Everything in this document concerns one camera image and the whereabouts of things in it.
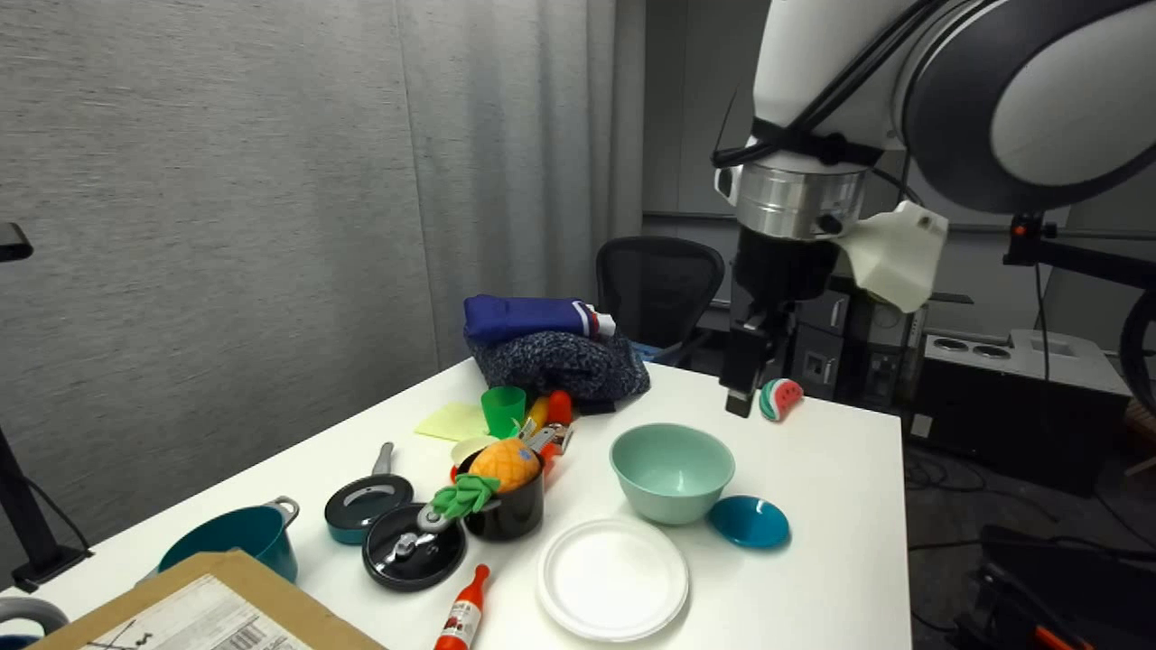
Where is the black mounting bar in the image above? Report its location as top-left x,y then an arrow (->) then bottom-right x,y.
1006,212 -> 1156,294

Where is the black office chair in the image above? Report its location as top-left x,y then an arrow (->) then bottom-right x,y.
593,233 -> 730,364

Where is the folded blue cloth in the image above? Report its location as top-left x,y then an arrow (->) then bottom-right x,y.
463,294 -> 609,353

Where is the black pot lid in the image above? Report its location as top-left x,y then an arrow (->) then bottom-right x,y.
359,503 -> 469,591

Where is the red orange toy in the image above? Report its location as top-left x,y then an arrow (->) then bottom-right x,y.
524,388 -> 580,478

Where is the white red striped cloth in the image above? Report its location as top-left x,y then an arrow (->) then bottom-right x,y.
575,301 -> 623,343

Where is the teal pot with handle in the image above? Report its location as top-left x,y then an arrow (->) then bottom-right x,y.
156,496 -> 304,585

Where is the dark patterned cloth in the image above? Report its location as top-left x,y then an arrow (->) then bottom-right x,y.
474,329 -> 654,416

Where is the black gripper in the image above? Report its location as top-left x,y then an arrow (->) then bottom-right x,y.
719,228 -> 841,418

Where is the red toy ketchup bottle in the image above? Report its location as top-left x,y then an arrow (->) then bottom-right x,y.
432,561 -> 497,650

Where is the small dark frying pan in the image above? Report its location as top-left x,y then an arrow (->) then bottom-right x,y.
321,437 -> 419,549

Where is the orange carrot plush toy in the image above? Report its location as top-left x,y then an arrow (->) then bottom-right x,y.
432,435 -> 546,525

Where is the red green white ball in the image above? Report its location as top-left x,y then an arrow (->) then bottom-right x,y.
755,377 -> 805,425

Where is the green plastic cup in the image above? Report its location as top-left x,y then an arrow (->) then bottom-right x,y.
476,382 -> 533,446

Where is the green bowl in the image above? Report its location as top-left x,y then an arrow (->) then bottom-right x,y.
609,418 -> 736,526

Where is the white plate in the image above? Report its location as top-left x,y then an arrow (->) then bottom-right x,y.
535,517 -> 693,648

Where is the grey equipment case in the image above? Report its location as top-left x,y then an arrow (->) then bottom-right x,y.
917,324 -> 1136,497

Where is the black floor equipment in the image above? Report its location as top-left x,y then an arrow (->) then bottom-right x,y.
969,525 -> 1156,650

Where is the blue round lid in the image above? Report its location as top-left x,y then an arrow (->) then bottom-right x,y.
705,490 -> 794,556

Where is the black toy pot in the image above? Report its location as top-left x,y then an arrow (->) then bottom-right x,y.
451,446 -> 551,546

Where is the brown cardboard box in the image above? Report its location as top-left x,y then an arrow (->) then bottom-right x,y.
28,549 -> 386,650

